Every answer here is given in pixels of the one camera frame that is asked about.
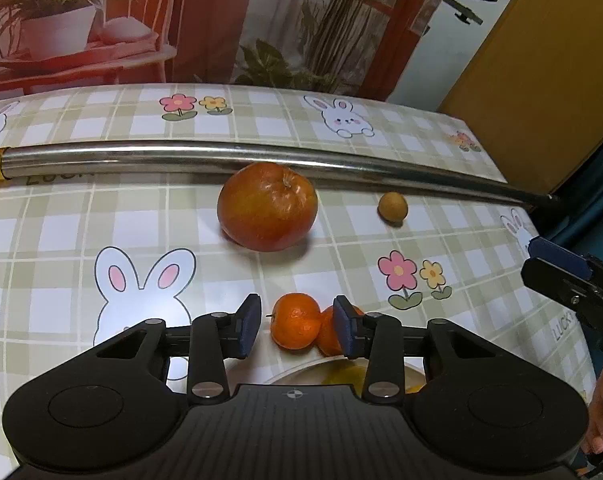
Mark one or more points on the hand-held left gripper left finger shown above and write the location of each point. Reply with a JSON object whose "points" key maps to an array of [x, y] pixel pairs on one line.
{"points": [[251, 327]]}

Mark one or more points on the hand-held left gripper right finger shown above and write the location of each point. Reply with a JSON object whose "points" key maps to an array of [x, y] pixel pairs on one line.
{"points": [[342, 330]]}

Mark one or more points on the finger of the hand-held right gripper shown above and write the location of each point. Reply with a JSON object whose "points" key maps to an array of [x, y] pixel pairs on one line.
{"points": [[561, 280]]}

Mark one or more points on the small tangerine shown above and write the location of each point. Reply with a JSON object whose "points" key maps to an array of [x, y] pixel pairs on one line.
{"points": [[327, 332], [295, 321]]}

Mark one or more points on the beige ceramic plate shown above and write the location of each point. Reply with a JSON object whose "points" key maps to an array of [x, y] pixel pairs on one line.
{"points": [[291, 375]]}

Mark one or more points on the yellow orange fruit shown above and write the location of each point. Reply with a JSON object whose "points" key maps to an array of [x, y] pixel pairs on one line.
{"points": [[346, 375]]}

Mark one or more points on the blue cloth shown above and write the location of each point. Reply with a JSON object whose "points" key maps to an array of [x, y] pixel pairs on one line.
{"points": [[591, 200]]}

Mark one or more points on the orange-red apple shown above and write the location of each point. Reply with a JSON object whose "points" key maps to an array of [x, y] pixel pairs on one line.
{"points": [[266, 207]]}

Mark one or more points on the small brown longan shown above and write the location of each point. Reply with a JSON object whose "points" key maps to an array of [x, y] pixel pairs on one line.
{"points": [[393, 207]]}

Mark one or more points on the checked rabbit tablecloth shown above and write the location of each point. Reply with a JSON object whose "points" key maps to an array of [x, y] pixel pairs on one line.
{"points": [[56, 240]]}

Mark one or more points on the brown wooden board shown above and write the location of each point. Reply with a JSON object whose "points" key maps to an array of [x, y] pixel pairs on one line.
{"points": [[546, 60]]}

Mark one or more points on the printed plant backdrop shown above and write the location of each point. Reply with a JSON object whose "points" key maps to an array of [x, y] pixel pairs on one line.
{"points": [[231, 25]]}

